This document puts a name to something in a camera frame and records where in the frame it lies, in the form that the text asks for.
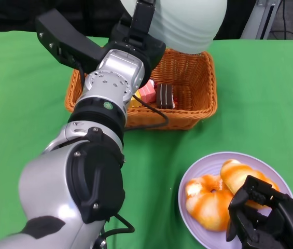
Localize grey-green round bowl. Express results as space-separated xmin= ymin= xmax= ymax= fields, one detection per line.
xmin=121 ymin=0 xmax=227 ymax=54

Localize pale lavender round plate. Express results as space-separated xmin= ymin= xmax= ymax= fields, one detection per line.
xmin=178 ymin=152 xmax=293 ymax=249

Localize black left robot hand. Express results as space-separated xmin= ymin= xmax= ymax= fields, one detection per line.
xmin=107 ymin=0 xmax=167 ymax=76

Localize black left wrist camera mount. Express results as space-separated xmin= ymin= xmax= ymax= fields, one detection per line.
xmin=35 ymin=8 xmax=105 ymax=72

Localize orange wicker basket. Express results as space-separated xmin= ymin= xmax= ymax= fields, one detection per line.
xmin=65 ymin=48 xmax=218 ymax=130

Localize orange striped ring bread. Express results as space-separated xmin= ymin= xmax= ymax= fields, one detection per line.
xmin=220 ymin=159 xmax=281 ymax=210
xmin=185 ymin=174 xmax=234 ymax=231

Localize black backdrop cloth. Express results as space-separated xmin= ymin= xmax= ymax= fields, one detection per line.
xmin=0 ymin=0 xmax=256 ymax=41

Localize green tablecloth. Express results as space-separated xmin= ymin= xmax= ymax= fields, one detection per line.
xmin=0 ymin=30 xmax=293 ymax=249

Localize black cables on floor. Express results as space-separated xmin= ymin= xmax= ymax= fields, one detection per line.
xmin=270 ymin=0 xmax=293 ymax=40

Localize pink layered cake slice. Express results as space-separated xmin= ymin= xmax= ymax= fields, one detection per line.
xmin=137 ymin=79 xmax=158 ymax=103

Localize grey metal frame post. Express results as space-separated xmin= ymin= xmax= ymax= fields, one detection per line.
xmin=239 ymin=0 xmax=284 ymax=40

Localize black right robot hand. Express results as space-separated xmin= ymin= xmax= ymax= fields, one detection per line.
xmin=226 ymin=175 xmax=293 ymax=249

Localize chocolate cake slice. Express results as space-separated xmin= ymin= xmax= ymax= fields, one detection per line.
xmin=156 ymin=83 xmax=177 ymax=109

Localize yellow layered cake slice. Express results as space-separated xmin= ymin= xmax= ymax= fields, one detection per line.
xmin=129 ymin=94 xmax=144 ymax=109

